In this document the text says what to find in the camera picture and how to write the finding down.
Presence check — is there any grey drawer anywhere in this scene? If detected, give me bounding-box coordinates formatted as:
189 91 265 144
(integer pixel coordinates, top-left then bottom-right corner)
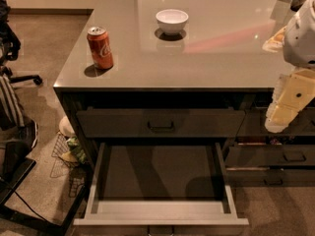
74 145 249 236
225 145 315 168
237 108 315 137
77 108 245 139
227 169 315 187

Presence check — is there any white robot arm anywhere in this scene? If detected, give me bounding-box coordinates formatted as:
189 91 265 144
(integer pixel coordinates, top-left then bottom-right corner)
263 0 315 133

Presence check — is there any white ceramic bowl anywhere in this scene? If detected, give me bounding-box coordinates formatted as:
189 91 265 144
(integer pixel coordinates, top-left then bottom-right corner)
156 9 189 35

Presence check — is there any orange soda can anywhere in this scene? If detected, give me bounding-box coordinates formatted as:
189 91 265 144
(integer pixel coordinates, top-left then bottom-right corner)
87 27 113 70

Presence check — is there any striped cloth bag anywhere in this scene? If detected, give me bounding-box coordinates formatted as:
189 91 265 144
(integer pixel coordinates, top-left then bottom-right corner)
0 76 38 150

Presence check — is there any black office chair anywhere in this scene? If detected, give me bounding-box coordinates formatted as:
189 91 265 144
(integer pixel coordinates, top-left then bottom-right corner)
0 0 42 86

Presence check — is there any wire basket with items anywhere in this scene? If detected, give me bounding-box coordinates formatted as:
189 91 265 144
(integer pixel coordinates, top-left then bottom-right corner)
50 116 87 198

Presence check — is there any black metal stand frame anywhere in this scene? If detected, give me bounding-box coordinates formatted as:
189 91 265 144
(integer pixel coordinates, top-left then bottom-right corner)
6 143 88 225

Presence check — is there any black floor cable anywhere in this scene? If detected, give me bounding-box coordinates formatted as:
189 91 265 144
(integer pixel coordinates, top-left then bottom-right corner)
0 177 53 224

